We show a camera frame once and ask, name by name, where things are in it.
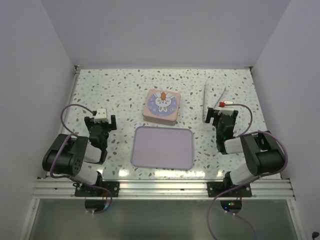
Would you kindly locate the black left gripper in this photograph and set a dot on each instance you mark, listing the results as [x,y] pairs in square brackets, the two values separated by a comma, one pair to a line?
[89,121]

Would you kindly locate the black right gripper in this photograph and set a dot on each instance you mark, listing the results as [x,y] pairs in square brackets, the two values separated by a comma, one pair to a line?
[211,113]

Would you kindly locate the silver tin lid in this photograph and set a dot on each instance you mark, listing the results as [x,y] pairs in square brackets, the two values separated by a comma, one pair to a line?
[162,105]

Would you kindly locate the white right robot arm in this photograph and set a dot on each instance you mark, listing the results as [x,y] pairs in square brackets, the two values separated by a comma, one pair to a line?
[263,153]

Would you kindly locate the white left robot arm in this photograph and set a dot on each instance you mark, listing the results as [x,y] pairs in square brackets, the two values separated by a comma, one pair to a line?
[70,155]

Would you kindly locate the pink cookie tin box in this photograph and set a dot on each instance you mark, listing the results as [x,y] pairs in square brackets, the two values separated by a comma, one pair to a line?
[169,121]

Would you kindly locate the lilac plastic tray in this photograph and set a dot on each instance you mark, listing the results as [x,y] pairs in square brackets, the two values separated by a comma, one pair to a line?
[163,147]

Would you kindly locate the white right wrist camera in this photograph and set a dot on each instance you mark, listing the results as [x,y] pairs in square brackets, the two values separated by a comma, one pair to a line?
[226,107]

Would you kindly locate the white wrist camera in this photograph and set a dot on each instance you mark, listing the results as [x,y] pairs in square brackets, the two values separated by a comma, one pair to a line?
[226,107]
[101,116]

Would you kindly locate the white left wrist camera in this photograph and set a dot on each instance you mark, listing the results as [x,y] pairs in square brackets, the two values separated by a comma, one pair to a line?
[101,116]

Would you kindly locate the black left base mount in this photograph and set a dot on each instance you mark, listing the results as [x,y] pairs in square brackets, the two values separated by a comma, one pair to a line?
[107,189]

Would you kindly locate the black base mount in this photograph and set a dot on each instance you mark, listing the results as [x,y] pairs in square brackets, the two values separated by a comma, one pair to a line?
[215,188]
[107,189]

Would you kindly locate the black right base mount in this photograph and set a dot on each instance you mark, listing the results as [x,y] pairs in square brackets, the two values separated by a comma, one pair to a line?
[215,188]

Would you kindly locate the aluminium front rail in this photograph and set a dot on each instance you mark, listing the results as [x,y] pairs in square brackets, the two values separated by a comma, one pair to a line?
[264,189]

